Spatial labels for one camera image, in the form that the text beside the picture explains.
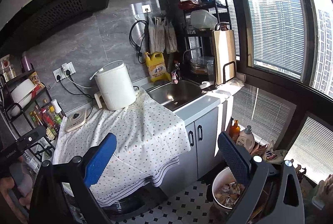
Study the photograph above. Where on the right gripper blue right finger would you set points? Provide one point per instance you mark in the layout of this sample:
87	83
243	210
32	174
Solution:
236	157

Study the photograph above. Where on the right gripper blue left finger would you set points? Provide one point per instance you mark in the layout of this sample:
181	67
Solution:
96	159

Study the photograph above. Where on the white trash bucket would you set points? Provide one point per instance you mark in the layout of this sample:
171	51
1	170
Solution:
226	190

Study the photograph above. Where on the person's left hand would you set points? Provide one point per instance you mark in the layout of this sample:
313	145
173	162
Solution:
16	188

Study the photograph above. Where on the white laundry detergent bottle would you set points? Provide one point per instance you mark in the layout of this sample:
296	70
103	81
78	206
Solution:
246	139

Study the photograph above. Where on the orange bottle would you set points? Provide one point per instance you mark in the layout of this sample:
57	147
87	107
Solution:
234	131

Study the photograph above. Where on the detergent refill pouch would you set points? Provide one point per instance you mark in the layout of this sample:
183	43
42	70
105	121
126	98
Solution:
274	156

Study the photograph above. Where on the cream induction cooktop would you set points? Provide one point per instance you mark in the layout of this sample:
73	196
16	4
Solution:
76	120

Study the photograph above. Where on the black metal rack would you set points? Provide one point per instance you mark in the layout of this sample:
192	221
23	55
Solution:
12	110

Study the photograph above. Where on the red cap oil bottle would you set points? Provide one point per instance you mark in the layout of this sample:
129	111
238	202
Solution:
47	119

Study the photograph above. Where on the grey cabinet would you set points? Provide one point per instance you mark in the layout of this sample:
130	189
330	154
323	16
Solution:
201	118

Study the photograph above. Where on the yellow cap green label bottle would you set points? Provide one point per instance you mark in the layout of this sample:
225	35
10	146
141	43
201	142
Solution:
56	118

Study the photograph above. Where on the white floral tablecloth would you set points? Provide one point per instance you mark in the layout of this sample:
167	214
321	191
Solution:
150	139

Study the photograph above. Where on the cream air fryer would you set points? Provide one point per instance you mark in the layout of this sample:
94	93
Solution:
115	86

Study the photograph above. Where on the stainless steel sink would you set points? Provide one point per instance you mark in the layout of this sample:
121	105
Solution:
173	96

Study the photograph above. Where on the yellow detergent jug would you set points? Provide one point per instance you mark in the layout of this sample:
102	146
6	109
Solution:
156	67

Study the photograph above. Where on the wooden cutting board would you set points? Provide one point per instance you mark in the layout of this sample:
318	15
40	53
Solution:
224	53

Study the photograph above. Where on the hanging plastic bags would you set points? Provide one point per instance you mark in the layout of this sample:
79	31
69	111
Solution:
162	35

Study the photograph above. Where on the black dish rack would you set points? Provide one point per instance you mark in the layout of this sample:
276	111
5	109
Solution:
202	17

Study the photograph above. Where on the black range hood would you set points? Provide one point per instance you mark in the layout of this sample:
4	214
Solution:
40	19

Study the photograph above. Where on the wall power socket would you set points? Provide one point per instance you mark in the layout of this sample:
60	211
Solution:
64	71

